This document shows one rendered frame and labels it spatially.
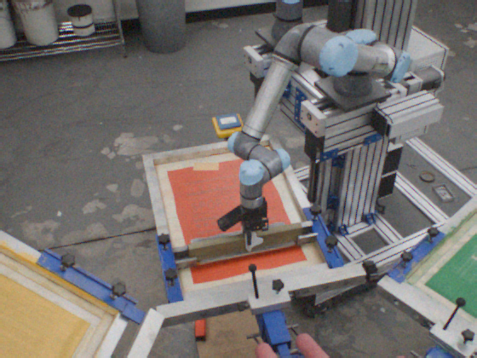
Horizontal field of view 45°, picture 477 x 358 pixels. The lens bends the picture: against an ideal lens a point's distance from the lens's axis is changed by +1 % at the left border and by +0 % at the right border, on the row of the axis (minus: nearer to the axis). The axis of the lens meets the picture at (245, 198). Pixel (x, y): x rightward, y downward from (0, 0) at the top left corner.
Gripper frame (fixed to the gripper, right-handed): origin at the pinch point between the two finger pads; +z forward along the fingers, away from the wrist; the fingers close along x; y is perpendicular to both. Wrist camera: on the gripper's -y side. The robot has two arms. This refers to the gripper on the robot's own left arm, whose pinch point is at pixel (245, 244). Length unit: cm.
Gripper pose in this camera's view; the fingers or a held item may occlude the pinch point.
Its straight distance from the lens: 201.0
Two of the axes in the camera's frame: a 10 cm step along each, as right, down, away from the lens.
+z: 0.1, 7.2, 6.9
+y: 9.7, -1.8, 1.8
